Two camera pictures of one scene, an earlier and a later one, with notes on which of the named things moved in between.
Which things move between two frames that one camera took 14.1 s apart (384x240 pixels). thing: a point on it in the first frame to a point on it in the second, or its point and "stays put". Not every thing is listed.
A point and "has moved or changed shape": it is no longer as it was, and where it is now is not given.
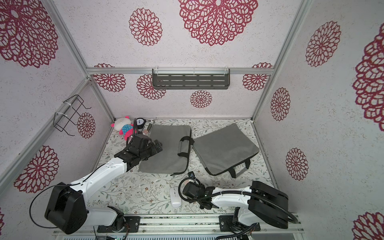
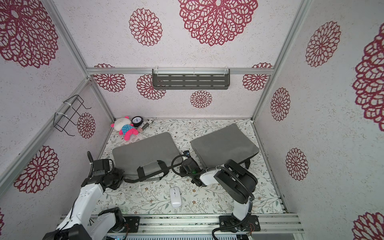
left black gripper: [152, 147] to [120, 172]
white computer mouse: [176, 196] stays put
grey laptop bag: [173, 158] has moved or changed shape
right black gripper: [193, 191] to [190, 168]
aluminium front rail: [188, 224] stays put
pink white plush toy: [124, 125] stays put
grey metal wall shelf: [191, 78] stays put
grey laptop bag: [227, 149] stays put
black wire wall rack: [63, 119] stays put
